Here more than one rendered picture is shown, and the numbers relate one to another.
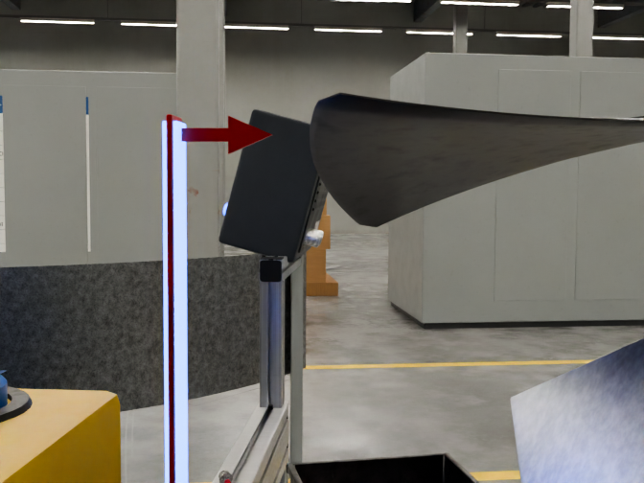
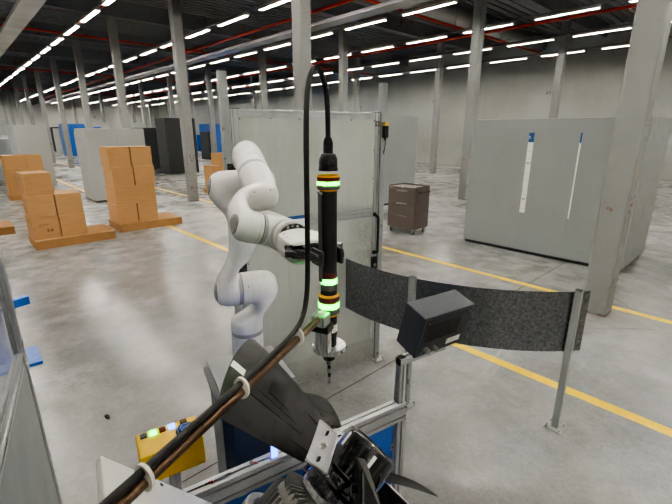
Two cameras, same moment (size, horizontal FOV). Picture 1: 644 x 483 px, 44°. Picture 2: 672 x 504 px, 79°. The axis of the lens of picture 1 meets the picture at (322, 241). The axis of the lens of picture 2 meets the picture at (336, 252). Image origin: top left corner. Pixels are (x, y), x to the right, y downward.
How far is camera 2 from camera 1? 1.14 m
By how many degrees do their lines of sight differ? 54
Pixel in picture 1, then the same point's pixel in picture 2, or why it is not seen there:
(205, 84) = (630, 145)
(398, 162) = not seen: hidden behind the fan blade
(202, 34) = (634, 113)
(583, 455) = not seen: hidden behind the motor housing
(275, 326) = (398, 379)
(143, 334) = (475, 317)
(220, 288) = (520, 305)
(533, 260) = not seen: outside the picture
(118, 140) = (596, 158)
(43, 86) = (557, 127)
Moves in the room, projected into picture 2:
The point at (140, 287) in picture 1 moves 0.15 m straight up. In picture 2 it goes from (476, 297) to (478, 274)
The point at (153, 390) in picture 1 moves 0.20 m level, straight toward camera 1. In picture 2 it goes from (478, 340) to (464, 352)
